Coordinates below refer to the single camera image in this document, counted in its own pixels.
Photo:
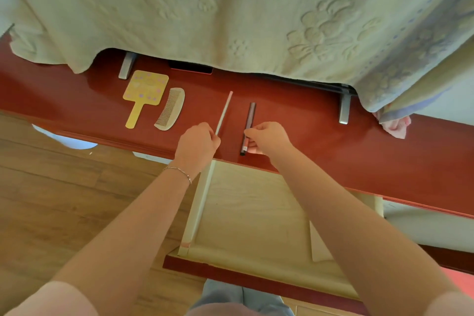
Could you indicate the silver television stand foot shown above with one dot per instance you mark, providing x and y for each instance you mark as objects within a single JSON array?
[
  {"x": 127, "y": 65},
  {"x": 344, "y": 110}
]

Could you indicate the person's right thumb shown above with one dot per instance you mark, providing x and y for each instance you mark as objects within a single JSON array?
[{"x": 253, "y": 149}]

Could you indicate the open wooden drawer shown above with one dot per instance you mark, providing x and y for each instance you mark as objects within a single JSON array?
[{"x": 251, "y": 212}]

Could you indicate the person's right hand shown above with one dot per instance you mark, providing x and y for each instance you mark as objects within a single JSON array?
[{"x": 274, "y": 141}]

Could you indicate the grey trousers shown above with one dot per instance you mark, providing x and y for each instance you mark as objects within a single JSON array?
[{"x": 226, "y": 295}]

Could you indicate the person's right forearm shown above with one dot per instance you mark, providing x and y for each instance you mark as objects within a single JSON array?
[{"x": 344, "y": 238}]

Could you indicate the person's left fingers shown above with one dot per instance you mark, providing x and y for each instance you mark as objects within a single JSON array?
[{"x": 209, "y": 136}]

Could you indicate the thin pale pencil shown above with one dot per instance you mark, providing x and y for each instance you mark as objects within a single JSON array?
[{"x": 224, "y": 111}]

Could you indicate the wooden comb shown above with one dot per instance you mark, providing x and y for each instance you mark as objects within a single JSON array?
[{"x": 171, "y": 108}]

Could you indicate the white round container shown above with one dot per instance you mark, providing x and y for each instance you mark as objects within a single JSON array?
[{"x": 63, "y": 140}]

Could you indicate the person's left hand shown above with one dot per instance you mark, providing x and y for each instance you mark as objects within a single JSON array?
[{"x": 194, "y": 147}]

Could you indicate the yellow hand mirror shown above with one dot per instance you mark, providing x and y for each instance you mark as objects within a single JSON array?
[{"x": 145, "y": 89}]

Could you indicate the dark brown cosmetic pen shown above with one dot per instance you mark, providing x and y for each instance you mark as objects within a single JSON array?
[{"x": 250, "y": 115}]

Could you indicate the person's left forearm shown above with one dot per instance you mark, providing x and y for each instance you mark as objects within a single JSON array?
[{"x": 129, "y": 238}]

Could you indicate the pale green embossed blanket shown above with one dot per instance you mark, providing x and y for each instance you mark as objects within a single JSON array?
[{"x": 237, "y": 12}]

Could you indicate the pink shirt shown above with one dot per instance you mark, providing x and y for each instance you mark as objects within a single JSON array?
[{"x": 44, "y": 301}]

